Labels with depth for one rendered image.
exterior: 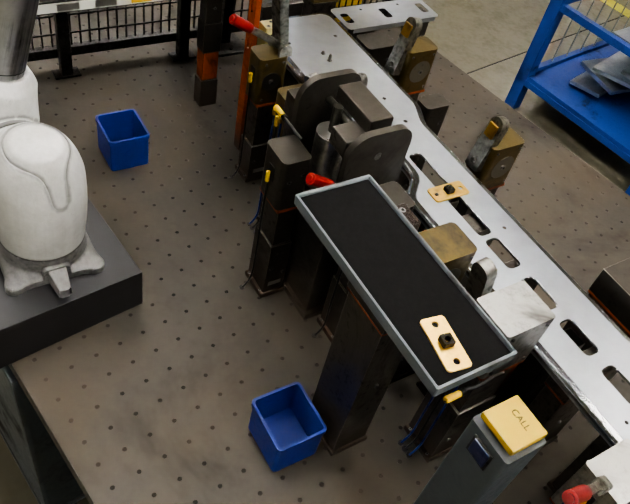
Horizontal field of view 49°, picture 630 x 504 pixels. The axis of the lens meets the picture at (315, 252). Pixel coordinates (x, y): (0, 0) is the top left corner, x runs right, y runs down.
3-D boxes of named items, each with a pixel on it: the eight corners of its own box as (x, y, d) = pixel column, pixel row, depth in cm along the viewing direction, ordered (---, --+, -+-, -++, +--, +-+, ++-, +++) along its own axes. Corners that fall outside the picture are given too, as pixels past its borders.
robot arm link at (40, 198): (23, 276, 122) (13, 189, 106) (-28, 210, 129) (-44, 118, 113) (104, 240, 132) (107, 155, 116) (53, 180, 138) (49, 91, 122)
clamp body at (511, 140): (480, 250, 172) (537, 140, 147) (443, 263, 167) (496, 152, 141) (464, 232, 175) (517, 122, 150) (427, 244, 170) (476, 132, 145)
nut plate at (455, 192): (458, 181, 140) (460, 176, 139) (470, 193, 138) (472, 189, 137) (425, 190, 136) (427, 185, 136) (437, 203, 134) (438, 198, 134)
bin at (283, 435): (319, 453, 128) (329, 430, 121) (272, 475, 124) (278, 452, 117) (291, 404, 134) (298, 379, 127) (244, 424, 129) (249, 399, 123)
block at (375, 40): (381, 131, 197) (408, 43, 177) (346, 140, 192) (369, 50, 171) (367, 116, 201) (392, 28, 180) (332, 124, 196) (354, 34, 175)
